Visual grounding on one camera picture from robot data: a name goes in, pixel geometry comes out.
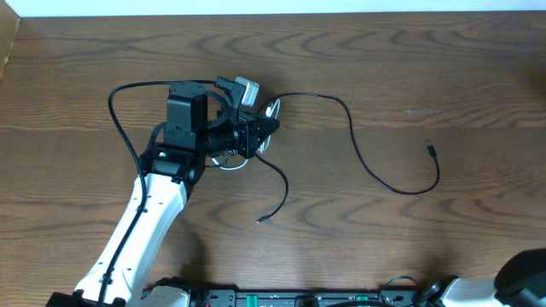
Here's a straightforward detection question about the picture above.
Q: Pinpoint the white USB cable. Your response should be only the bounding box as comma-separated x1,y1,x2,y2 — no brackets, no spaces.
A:
211,97,282,171

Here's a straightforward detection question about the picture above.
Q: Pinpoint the black USB cable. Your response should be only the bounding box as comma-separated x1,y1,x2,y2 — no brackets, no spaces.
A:
253,91,441,225

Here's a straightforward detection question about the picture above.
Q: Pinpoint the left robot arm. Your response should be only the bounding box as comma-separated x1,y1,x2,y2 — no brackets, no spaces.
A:
48,77,279,307

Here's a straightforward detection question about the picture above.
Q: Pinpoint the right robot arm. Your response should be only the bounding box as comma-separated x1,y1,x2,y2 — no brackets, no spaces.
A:
415,248,545,307

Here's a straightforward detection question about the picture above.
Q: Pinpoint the left camera black cable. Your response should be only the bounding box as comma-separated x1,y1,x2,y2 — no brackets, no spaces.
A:
96,78,218,307

